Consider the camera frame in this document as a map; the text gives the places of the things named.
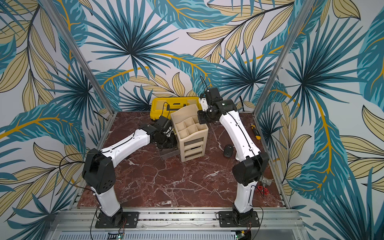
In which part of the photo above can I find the beige drawer organizer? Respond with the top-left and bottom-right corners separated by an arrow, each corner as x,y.
171,104 -> 209,162

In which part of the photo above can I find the black computer mouse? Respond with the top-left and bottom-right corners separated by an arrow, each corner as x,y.
223,144 -> 234,158

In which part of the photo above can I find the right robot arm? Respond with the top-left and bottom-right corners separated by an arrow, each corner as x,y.
198,88 -> 269,222

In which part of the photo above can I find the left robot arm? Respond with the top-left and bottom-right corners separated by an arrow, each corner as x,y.
82,116 -> 175,227

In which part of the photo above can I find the yellow black toolbox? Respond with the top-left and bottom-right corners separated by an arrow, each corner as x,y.
150,97 -> 202,121

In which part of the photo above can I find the yellow black screwdriver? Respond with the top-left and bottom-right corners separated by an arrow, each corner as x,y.
251,125 -> 261,141

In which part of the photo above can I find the red small object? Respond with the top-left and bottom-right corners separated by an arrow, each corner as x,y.
257,186 -> 269,196

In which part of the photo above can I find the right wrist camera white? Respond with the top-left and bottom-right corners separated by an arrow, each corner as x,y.
199,98 -> 210,112

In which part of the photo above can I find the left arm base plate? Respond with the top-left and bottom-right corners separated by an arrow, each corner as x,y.
95,211 -> 140,229

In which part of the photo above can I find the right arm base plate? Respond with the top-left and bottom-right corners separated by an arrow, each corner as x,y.
217,209 -> 260,228

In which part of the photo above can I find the right aluminium corner post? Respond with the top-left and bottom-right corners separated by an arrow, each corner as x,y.
253,0 -> 315,117

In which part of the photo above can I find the aluminium corner post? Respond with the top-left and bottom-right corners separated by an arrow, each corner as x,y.
253,0 -> 315,117
40,0 -> 115,115

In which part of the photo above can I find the aluminium front rail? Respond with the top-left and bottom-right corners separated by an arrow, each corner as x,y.
46,207 -> 310,240

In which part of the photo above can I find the left aluminium corner post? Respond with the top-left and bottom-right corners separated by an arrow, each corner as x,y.
40,0 -> 115,115

